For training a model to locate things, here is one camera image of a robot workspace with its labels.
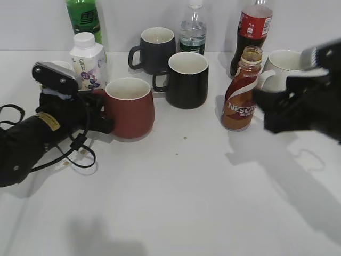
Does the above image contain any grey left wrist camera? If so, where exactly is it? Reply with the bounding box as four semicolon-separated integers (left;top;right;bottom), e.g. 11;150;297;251
32;62;82;95

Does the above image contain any white yogurt drink bottle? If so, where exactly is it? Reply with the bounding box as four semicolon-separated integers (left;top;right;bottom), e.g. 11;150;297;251
70;32;108;90

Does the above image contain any green soda bottle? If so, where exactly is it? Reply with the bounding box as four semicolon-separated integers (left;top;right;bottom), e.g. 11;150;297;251
65;0;102;44

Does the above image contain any red ceramic mug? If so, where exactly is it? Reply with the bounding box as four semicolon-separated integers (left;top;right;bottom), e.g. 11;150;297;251
93;77;155;139

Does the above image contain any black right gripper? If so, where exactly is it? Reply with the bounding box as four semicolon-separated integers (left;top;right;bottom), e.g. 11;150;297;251
252;39;340;141

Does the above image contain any white ceramic mug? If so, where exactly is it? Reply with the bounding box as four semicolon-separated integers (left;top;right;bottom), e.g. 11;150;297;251
256;50;306;92

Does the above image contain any yellow paper cup stack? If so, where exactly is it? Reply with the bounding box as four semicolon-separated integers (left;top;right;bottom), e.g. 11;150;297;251
51;60;73;71

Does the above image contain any dark grey ceramic mug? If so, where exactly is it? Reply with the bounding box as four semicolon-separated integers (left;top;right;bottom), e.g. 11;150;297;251
128;27;176;75

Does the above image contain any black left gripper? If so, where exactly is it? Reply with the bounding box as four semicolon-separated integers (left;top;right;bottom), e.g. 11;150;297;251
35;90;114;134

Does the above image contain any cola bottle red label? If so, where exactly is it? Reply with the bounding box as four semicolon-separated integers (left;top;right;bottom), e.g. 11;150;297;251
230;1;273;77

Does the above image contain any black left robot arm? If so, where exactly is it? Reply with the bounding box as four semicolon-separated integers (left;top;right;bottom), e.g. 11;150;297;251
1;90;113;187

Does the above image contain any clear water bottle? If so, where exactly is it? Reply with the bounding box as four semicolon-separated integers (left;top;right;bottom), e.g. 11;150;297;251
179;1;207;55

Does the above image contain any Nescafe coffee bottle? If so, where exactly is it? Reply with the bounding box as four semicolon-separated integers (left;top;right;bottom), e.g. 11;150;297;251
221;46;263;131

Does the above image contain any black ceramic mug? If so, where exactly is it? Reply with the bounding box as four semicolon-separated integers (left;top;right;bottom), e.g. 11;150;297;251
152;52;209;109

